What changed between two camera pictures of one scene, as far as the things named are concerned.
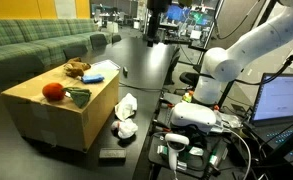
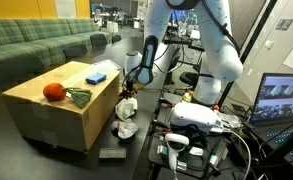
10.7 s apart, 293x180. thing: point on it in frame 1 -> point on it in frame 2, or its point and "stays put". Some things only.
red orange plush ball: (53, 92) stays put
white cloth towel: (126, 107) stays put
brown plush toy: (75, 67) -> (127, 95)
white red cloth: (124, 128) stays put
